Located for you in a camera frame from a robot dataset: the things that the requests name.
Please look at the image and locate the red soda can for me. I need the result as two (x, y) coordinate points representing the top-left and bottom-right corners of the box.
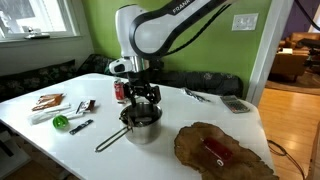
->
(114, 79), (125, 100)

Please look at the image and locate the white object on windowsill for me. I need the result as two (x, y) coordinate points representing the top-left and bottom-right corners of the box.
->
(25, 27), (50, 39)

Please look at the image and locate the white plastic wrapped pack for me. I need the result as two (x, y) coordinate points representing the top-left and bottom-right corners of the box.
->
(28, 103), (83, 125)

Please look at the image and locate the brown white snack wrapper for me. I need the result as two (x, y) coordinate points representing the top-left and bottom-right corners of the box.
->
(76, 100), (95, 114)

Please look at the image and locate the brown armchair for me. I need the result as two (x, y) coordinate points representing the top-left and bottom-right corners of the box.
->
(270, 32), (320, 80)

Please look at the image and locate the green round ball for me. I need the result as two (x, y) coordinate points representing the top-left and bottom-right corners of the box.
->
(53, 115), (69, 129)

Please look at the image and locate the measuring spoon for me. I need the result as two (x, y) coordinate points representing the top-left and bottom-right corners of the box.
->
(120, 115), (153, 127)

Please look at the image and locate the grey calculator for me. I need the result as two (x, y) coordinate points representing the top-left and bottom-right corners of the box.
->
(220, 95), (250, 114)

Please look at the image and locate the black floor cable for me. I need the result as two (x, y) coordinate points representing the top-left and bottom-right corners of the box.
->
(267, 139), (306, 180)

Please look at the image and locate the red rectangular block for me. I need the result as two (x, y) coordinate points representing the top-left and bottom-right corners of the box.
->
(202, 137), (233, 167)

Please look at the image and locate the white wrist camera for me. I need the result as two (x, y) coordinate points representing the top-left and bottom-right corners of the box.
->
(109, 58), (132, 74)

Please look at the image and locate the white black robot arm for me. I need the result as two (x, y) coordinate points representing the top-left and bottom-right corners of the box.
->
(109, 0), (236, 106)

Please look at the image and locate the brown wooden slab tray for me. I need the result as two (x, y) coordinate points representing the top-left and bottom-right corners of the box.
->
(174, 122), (279, 180)

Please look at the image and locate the dark floral bench cushion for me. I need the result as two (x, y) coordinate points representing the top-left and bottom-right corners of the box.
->
(0, 54), (243, 102)

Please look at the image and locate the white light switch plate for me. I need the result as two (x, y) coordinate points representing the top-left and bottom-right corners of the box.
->
(232, 13), (259, 31)

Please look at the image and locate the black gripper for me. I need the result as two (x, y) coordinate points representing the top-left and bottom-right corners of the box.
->
(123, 72), (161, 107)

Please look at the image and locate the stainless steel pot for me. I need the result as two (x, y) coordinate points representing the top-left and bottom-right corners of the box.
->
(95, 102), (163, 152)

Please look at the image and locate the orange snack packet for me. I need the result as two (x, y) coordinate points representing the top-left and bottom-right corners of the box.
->
(32, 94), (63, 111)

